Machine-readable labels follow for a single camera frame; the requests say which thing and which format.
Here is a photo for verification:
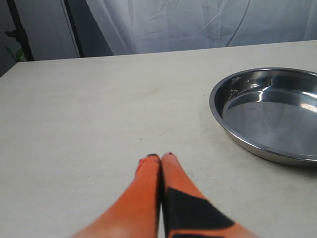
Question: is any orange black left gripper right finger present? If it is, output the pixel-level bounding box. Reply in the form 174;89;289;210
161;152;258;238

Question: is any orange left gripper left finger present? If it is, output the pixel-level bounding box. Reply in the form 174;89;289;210
73;154;160;238

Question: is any round stainless steel pan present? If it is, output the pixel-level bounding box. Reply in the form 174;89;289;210
209;67;317;168

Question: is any white backdrop curtain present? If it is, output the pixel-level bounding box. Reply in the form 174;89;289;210
87;0;317;55

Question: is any black stand pole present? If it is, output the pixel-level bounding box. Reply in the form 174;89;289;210
5;0;34;61

